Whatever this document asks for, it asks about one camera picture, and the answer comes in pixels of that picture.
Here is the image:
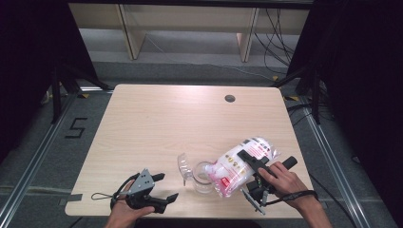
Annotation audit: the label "black curtain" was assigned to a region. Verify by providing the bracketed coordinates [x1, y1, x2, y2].
[0, 0, 100, 163]
[285, 0, 403, 226]

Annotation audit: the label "person's left hand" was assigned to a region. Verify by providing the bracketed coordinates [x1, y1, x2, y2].
[104, 180, 157, 228]

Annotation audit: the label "person's right hand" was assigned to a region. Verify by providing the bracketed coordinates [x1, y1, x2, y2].
[257, 161, 318, 210]

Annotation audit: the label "bundle of black cables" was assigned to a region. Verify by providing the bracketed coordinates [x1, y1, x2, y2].
[254, 8, 301, 76]

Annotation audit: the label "black right wrist strap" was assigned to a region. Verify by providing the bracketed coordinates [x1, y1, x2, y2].
[263, 189, 319, 207]

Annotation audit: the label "black metal stand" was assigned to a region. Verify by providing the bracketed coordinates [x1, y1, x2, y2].
[49, 62, 114, 125]
[271, 66, 321, 125]

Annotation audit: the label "thin white cable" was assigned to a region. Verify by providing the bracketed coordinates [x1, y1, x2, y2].
[144, 33, 276, 82]

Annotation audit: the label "black left wrist strap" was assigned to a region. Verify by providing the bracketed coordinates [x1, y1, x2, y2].
[109, 172, 141, 212]

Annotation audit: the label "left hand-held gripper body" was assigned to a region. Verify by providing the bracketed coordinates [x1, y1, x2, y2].
[125, 167, 158, 211]

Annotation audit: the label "black floor cables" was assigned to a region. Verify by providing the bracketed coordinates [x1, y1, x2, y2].
[285, 100, 335, 128]

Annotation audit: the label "black wrist strap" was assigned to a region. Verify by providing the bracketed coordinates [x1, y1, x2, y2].
[109, 172, 141, 212]
[263, 189, 319, 207]

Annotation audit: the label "clear glass measuring cup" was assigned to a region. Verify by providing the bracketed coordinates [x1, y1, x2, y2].
[177, 152, 221, 195]

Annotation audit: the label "light wooden desk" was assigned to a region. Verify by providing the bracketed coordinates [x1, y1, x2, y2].
[68, 3, 311, 63]

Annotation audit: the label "grey tape strip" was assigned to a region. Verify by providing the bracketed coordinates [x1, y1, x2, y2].
[58, 193, 84, 207]

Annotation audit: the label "aluminium floor rail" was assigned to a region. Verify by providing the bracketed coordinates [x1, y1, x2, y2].
[0, 91, 79, 224]
[298, 97, 373, 228]

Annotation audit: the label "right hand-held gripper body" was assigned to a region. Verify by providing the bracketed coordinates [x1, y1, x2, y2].
[240, 156, 299, 217]

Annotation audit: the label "thin grey cord loop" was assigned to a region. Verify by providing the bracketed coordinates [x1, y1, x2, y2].
[90, 192, 125, 201]

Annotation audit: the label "red and white spouted pouch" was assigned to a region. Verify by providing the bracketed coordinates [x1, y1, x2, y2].
[204, 136, 281, 199]

